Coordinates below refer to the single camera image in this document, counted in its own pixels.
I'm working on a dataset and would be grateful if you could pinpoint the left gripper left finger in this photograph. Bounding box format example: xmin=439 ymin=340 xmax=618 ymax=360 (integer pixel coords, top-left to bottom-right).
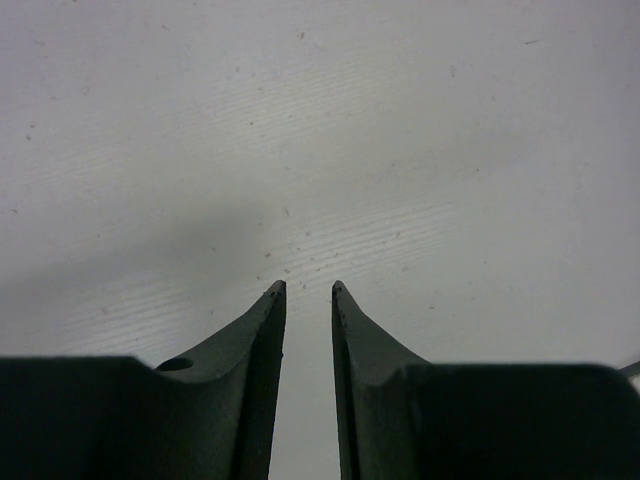
xmin=1 ymin=281 xmax=286 ymax=479

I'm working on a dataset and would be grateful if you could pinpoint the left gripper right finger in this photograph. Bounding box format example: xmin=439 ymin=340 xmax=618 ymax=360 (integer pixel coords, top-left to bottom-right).
xmin=331 ymin=282 xmax=639 ymax=479

